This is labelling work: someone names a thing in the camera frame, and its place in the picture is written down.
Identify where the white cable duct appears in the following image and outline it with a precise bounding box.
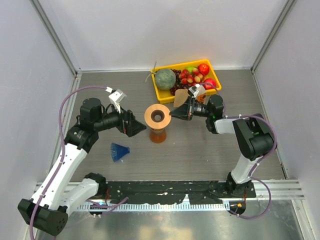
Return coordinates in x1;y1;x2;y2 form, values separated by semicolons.
77;201;231;212

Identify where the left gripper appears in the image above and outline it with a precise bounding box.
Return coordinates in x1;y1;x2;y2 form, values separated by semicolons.
93;101;146;136

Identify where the wooden ring collar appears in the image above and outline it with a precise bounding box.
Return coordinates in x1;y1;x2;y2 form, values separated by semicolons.
144;104;172;130

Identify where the red apple back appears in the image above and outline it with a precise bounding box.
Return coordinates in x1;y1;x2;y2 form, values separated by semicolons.
198;63;210;76

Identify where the red apple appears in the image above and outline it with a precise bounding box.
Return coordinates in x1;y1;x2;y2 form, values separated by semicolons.
198;63;210;76
203;78;217;90

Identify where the brown paper coffee filter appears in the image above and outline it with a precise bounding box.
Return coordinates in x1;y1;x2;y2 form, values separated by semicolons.
173;88;190;108

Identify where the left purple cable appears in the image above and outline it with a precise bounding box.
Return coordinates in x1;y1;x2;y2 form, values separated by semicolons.
28;85;131;240

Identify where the green melon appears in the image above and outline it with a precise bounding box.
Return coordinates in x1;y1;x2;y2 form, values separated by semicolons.
155;68;176;90

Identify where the green apple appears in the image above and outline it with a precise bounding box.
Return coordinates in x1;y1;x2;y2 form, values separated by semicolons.
185;66;199;74

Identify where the orange coffee filter box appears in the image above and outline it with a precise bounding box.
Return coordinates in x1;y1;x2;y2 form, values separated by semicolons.
196;85;206;104

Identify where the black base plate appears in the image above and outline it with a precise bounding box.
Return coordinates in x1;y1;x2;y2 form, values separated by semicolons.
103;180;256;205

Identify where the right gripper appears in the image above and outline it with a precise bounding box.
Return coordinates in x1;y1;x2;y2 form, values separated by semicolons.
169;96;212;121

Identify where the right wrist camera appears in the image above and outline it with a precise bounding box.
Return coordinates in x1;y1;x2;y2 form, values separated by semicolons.
187;83;201;99

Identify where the orange glass carafe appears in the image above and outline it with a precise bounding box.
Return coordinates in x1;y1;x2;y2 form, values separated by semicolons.
149;128;167;144

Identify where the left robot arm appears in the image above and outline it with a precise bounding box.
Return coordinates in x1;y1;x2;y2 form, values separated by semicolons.
17;98;147;237

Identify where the red apple front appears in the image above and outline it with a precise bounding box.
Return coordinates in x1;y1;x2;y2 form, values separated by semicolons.
203;78;217;90

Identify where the yellow plastic tray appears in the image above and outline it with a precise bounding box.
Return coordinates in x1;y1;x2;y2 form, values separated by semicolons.
150;59;222;104

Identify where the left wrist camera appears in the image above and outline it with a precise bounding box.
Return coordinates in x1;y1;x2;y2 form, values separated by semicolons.
105;86;127;113

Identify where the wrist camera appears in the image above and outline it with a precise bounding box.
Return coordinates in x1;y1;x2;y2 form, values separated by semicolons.
105;86;127;113
187;83;201;99

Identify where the blue plastic dripper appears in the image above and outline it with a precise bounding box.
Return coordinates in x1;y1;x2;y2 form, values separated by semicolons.
110;143;131;162

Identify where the dark grape bunch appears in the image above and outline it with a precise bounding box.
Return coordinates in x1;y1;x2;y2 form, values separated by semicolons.
170;69;194;96

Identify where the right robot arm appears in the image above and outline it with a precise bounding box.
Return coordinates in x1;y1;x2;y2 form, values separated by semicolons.
169;95;277;197

